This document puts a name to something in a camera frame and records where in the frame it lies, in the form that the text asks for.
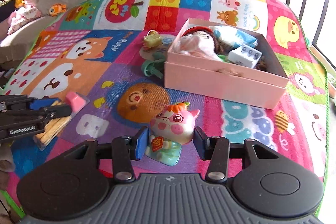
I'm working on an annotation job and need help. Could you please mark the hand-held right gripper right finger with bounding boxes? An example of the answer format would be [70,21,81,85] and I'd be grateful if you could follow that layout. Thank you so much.
[194,126,281,183]

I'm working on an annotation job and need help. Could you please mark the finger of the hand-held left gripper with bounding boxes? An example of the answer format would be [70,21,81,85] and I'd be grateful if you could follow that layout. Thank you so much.
[39,104,72,121]
[29,97,63,110]

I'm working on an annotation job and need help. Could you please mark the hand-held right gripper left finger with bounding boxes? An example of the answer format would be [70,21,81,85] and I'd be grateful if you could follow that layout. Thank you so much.
[69,126,151,182]

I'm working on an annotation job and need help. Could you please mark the clear blister pack wooden sticks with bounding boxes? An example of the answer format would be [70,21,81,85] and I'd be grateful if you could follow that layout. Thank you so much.
[34,91,90,151]

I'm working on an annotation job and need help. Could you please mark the pink pig figurine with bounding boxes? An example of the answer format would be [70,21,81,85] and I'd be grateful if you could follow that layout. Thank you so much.
[146,101,200,167]

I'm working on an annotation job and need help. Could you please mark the pink cardboard box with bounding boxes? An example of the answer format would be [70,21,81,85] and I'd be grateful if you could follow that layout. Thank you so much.
[164,17,289,110]

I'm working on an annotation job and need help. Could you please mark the white fluffy plush toy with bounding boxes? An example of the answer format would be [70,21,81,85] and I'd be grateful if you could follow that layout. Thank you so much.
[175,35,223,62]

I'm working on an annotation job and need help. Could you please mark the white power adapter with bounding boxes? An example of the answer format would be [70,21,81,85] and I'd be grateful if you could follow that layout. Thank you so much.
[228,44,263,69]

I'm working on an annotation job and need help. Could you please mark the crochet doll with red hat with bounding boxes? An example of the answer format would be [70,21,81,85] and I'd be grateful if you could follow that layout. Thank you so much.
[181,26,224,56]

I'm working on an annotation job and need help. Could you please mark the blue and white tissue packet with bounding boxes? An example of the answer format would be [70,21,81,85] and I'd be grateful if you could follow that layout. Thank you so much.
[210,25,258,50]

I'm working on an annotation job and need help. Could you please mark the colourful printed play mat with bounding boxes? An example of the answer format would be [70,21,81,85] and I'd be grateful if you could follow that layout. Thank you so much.
[0,0,330,224]

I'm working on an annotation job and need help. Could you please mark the teal pacifier clip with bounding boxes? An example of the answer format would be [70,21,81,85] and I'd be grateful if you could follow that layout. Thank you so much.
[141,52,166,79]

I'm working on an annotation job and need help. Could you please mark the pink patterned plush toy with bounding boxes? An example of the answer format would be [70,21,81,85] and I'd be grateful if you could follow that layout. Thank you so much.
[8,5,42,35]

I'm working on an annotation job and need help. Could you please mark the orange fish plush toy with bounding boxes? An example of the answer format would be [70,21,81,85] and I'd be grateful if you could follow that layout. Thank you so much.
[49,3,67,16]

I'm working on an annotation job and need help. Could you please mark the pale yellow keychain charm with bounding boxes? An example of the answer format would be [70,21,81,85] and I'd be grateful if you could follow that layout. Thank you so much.
[142,30,161,48]

